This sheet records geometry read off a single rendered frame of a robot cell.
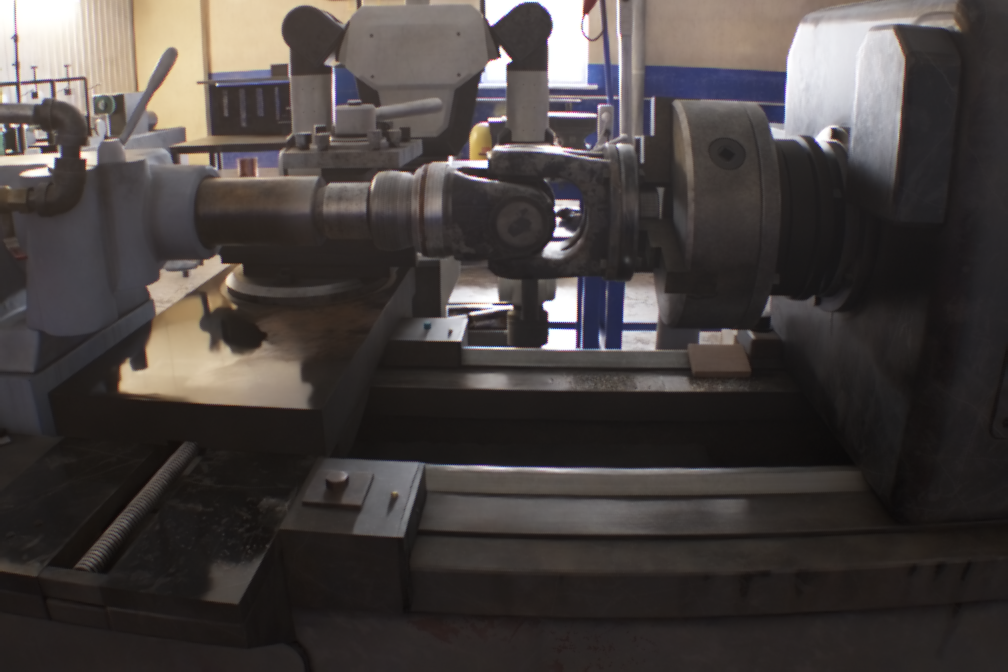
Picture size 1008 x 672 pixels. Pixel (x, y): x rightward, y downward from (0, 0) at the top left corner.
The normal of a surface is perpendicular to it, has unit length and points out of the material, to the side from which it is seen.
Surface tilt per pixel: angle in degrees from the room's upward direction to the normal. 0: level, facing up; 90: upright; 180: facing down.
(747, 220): 80
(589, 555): 0
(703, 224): 83
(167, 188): 51
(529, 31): 90
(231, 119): 90
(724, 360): 19
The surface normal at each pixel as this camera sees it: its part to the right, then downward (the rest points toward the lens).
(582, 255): -0.16, 0.29
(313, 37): 0.05, 0.29
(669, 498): 0.00, -0.96
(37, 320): -0.39, 0.24
